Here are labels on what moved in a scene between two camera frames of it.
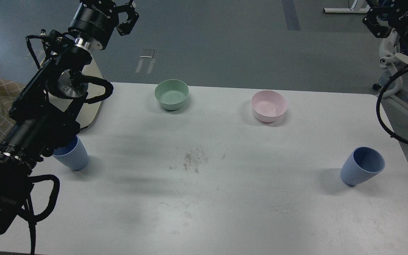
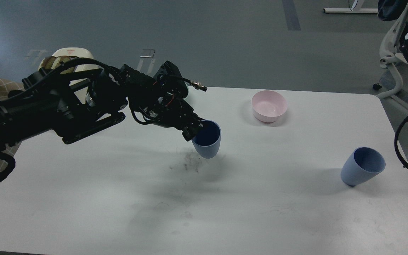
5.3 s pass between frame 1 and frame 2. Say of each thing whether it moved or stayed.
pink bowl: stayed
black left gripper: moved
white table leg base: stayed
